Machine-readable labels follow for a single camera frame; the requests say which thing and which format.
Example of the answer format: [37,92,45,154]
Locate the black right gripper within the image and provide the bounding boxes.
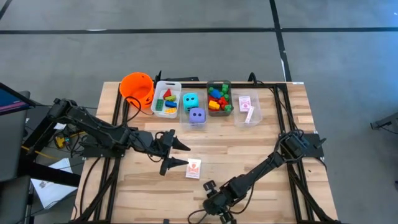
[203,188,238,224]

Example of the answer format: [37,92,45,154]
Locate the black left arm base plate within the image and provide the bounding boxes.
[82,133,127,158]

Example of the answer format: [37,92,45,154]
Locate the orange plastic bucket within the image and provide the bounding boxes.
[119,72,155,110]

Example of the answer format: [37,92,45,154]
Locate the laptop screen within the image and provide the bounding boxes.
[0,81,37,116]

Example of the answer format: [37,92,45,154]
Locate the clear plastic bin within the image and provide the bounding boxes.
[179,85,208,129]
[231,88,263,128]

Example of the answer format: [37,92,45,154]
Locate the white plastic bin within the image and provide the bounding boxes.
[150,80,182,119]

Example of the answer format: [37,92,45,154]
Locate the black bracket bar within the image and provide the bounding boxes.
[154,70,200,83]

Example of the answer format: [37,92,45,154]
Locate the grey plastic bin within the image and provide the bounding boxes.
[206,80,234,118]

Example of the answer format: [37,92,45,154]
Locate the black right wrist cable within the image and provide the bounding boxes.
[187,208,208,224]

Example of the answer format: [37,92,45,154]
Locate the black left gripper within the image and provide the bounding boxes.
[151,129,192,177]

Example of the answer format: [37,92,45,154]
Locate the white paper sheet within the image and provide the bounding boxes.
[30,157,78,210]

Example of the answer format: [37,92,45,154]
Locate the grey cart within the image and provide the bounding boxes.
[0,90,32,183]

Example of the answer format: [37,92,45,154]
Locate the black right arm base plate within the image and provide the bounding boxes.
[279,133,325,158]

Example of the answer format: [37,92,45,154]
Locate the pink playing card deck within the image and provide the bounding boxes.
[238,95,252,113]
[245,105,255,124]

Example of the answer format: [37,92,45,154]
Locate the black chair base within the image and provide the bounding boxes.
[369,111,398,137]

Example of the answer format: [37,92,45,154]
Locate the teal foam die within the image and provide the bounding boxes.
[181,92,200,113]

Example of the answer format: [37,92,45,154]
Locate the black desk foot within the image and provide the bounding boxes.
[18,161,81,188]

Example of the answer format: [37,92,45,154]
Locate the long green toy brick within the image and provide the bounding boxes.
[208,87,230,101]

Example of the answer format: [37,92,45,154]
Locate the purple foam die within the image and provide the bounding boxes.
[188,107,207,125]

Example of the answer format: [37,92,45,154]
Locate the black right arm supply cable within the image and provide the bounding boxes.
[248,72,299,134]

